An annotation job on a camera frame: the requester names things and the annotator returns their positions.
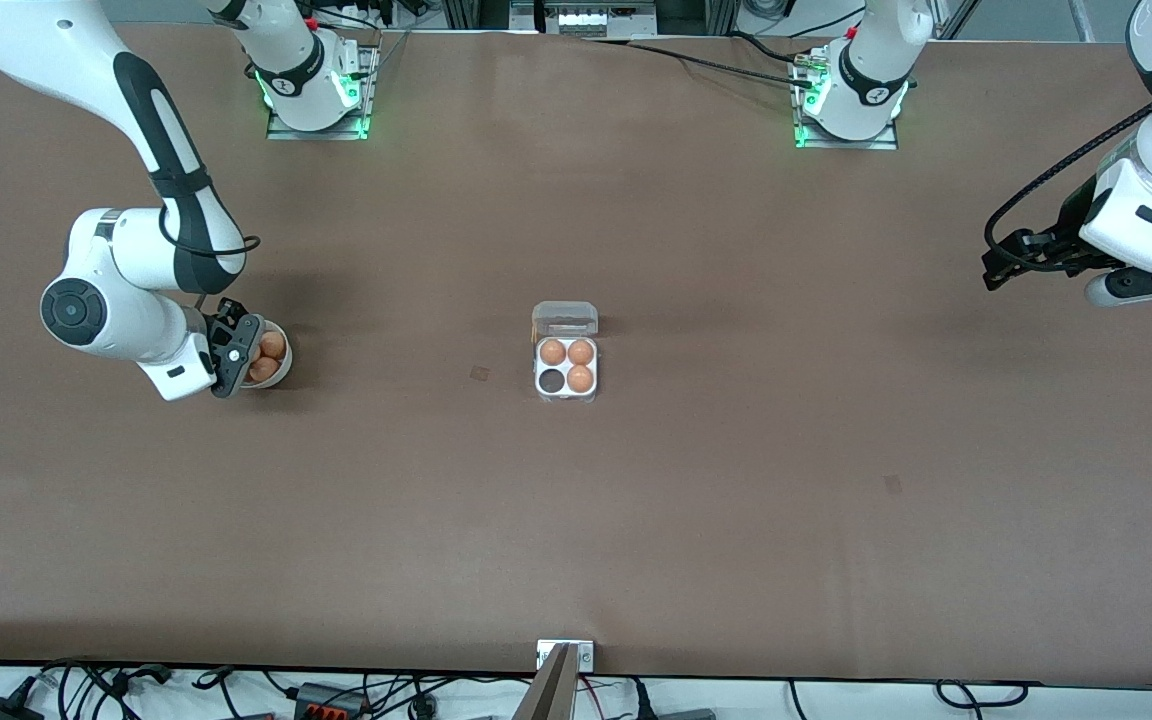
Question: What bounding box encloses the black cable loop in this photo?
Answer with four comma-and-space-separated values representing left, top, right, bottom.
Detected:
936, 680, 1029, 707

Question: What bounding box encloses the thick black table cable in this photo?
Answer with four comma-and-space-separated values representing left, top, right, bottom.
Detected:
729, 32, 805, 65

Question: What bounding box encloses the grey camera mount bar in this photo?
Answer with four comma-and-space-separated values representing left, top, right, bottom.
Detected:
511, 643, 579, 720

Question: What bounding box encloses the black orange connector block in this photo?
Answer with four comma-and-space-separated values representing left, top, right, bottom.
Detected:
294, 682, 374, 720

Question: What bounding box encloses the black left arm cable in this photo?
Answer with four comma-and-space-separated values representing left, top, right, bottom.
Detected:
982, 90, 1152, 271

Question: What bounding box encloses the white round bowl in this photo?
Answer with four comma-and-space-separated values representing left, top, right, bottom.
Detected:
236, 320, 294, 391

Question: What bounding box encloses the brown table mat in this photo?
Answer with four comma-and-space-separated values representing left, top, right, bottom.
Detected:
0, 22, 1152, 691

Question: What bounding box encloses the long black table cable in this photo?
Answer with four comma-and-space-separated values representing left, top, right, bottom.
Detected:
576, 36, 817, 89

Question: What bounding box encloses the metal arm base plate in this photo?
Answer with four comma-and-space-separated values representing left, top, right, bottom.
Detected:
793, 50, 900, 151
266, 42, 379, 141

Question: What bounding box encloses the grey power strip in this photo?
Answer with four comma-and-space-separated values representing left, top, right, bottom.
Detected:
546, 3, 657, 35

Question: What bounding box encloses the small metal bracket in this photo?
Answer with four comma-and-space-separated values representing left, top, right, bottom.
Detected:
536, 640, 595, 673

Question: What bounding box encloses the clear plastic egg box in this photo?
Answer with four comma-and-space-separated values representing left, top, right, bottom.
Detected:
532, 301, 601, 404

